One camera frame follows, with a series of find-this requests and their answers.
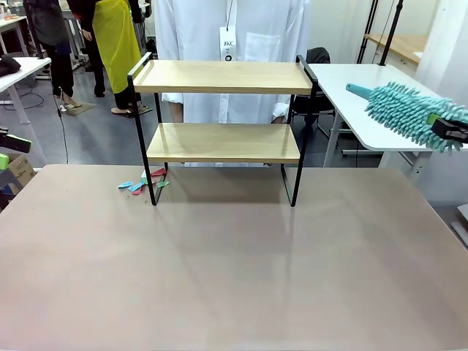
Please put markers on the blue paper scrap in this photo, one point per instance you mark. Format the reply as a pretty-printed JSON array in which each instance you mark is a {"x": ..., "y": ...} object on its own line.
[
  {"x": 139, "y": 186},
  {"x": 125, "y": 185}
]

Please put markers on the person's right hand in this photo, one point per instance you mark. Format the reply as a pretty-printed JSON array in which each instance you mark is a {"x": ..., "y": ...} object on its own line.
[{"x": 176, "y": 113}]

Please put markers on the grey floor mat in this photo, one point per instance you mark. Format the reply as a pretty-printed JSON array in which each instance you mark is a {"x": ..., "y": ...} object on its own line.
[{"x": 77, "y": 109}]

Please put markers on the person in yellow apron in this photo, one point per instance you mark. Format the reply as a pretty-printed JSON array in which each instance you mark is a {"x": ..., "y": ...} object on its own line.
[{"x": 117, "y": 40}]

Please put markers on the person's left hand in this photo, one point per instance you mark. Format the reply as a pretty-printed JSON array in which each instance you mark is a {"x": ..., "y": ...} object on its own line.
[{"x": 277, "y": 119}]

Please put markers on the person in white lab coat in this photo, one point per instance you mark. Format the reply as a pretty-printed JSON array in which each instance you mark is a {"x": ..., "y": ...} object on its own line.
[{"x": 263, "y": 22}]

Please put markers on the teal chenille duster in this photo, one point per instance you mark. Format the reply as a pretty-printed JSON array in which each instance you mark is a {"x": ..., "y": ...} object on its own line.
[{"x": 406, "y": 111}]

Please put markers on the black stand pole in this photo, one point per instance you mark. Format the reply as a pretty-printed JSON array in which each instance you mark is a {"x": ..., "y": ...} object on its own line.
[{"x": 390, "y": 33}]

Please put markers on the two-tier wooden shelf black frame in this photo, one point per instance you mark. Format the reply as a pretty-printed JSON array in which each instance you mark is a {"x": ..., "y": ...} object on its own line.
[{"x": 219, "y": 146}]

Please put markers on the grey white floor plate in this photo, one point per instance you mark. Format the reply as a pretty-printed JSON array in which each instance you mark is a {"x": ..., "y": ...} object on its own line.
[{"x": 461, "y": 226}]

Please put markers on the green paper scrap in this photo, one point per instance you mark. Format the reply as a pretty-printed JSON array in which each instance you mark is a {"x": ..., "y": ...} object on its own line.
[{"x": 163, "y": 184}]

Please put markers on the cardboard box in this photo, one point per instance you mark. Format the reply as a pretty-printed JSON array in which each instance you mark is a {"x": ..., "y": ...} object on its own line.
[{"x": 22, "y": 168}]

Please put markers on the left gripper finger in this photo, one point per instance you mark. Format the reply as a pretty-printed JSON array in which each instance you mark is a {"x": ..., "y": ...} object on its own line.
[
  {"x": 3, "y": 161},
  {"x": 14, "y": 143}
]

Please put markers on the white work table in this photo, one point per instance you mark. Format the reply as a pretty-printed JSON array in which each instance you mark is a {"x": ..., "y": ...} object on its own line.
[{"x": 22, "y": 78}]

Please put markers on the wooden desk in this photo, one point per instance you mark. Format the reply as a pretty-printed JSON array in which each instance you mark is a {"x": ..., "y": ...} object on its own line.
[{"x": 400, "y": 45}]

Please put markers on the white side table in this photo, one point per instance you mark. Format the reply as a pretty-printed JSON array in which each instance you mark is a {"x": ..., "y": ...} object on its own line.
[{"x": 365, "y": 102}]

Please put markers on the person's left forearm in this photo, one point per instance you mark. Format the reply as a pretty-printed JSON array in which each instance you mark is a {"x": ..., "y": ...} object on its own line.
[{"x": 282, "y": 109}]

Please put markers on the black office chair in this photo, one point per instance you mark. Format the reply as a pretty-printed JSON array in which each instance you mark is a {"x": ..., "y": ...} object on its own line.
[{"x": 318, "y": 106}]

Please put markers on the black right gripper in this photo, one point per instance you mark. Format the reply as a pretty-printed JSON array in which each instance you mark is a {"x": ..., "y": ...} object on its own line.
[{"x": 461, "y": 134}]

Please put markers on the black tripod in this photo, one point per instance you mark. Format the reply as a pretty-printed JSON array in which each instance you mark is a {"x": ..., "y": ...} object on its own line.
[{"x": 368, "y": 31}]

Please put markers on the black cloth bundle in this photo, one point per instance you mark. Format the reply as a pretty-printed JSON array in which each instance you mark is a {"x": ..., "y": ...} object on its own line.
[{"x": 9, "y": 66}]

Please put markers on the person in dark clothes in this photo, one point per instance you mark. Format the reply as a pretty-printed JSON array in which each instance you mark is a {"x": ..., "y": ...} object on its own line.
[{"x": 51, "y": 36}]

